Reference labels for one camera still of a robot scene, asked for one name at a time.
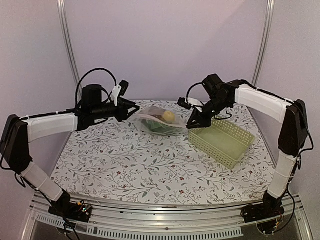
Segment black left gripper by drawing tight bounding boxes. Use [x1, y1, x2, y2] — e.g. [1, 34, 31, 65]
[92, 97, 141, 122]

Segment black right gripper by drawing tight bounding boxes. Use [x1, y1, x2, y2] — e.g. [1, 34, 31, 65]
[186, 95, 231, 129]

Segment yellow lemon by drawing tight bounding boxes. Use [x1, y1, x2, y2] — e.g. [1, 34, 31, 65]
[162, 110, 175, 122]

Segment green white bok choy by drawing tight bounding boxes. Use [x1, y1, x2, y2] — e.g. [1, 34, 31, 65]
[141, 119, 176, 135]

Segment clear zip top bag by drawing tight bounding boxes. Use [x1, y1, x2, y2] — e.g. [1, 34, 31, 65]
[135, 106, 187, 136]

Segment brown potato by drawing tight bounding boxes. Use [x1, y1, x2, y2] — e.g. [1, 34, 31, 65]
[152, 115, 163, 120]

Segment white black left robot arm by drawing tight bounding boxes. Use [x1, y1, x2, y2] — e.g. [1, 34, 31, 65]
[0, 81, 140, 217]

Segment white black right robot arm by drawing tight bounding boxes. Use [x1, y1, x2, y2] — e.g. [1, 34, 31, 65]
[178, 74, 308, 199]

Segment beige perforated plastic basket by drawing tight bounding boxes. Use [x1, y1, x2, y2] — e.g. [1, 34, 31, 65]
[188, 119, 256, 170]

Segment floral patterned table mat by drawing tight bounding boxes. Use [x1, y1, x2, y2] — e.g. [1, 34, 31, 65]
[51, 105, 275, 205]

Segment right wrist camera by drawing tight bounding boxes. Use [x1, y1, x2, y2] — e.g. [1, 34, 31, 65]
[177, 97, 203, 110]

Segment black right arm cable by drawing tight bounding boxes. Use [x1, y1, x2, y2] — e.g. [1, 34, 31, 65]
[185, 82, 205, 101]

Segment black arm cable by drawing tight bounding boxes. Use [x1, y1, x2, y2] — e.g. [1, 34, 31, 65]
[73, 68, 118, 108]
[185, 82, 205, 101]

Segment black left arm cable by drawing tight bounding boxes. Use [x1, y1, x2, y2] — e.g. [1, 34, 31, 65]
[73, 68, 118, 108]

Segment right aluminium corner post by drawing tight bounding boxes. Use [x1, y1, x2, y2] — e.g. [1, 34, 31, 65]
[252, 0, 275, 87]

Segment aluminium corner post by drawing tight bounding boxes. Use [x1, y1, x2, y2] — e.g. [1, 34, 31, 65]
[56, 0, 80, 86]
[252, 0, 275, 87]

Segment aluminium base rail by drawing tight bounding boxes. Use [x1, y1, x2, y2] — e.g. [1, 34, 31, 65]
[21, 193, 313, 240]

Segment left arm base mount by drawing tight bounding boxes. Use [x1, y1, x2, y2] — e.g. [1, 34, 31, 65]
[48, 198, 93, 223]

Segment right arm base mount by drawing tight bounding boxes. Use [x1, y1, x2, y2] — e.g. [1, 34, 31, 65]
[240, 198, 285, 235]

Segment left aluminium corner post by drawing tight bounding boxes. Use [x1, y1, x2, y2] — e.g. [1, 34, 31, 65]
[56, 0, 80, 86]

